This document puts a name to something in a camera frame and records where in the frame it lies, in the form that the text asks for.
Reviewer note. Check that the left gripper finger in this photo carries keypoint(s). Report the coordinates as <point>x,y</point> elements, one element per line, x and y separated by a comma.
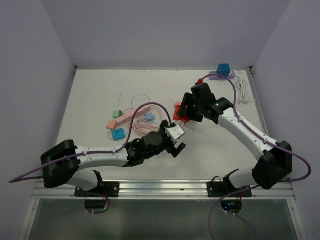
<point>176,151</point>
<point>163,126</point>

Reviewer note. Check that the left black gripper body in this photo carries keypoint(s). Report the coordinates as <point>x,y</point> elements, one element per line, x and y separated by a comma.
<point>167,144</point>

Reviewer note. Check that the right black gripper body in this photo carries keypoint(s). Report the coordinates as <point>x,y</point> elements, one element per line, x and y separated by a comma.
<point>197,113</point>

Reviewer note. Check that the red cube adapter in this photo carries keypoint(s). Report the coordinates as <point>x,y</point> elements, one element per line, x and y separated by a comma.
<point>176,117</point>

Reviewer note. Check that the pink plug adapter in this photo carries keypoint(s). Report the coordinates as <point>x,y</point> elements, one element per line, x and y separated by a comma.
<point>177,104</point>

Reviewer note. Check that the light blue plug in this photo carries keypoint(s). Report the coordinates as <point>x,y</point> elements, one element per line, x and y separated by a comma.
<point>149,117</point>

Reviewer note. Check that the blue plug adapter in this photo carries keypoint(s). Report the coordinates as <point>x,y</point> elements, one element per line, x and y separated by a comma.
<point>118,134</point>

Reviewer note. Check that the green plug adapter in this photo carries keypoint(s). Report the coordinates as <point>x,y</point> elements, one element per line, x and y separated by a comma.
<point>116,114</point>

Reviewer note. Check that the salmon charger plug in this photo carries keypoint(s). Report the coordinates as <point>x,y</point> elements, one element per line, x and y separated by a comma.
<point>111,125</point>

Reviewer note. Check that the pink power strip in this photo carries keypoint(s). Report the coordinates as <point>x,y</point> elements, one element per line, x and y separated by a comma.
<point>126,117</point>

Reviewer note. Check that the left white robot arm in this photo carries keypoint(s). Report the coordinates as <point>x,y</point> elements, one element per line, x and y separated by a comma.
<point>69,164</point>

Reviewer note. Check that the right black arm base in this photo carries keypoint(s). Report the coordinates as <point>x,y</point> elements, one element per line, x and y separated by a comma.
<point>218,188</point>

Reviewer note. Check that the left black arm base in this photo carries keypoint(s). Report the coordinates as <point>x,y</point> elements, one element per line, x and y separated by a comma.
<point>98,199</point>

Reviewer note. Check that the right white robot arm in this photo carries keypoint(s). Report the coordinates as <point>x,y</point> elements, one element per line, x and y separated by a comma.
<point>274,161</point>

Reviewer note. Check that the purple power strip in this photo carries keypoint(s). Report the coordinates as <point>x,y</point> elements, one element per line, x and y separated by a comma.
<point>214,76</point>

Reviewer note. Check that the blue cube adapter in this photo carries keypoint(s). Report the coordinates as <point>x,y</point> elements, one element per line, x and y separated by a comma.
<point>223,69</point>

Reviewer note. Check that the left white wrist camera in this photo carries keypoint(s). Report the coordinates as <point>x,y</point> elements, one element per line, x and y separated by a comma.
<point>175,133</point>

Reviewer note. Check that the aluminium front rail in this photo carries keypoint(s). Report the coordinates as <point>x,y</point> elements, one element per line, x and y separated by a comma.
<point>163,190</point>

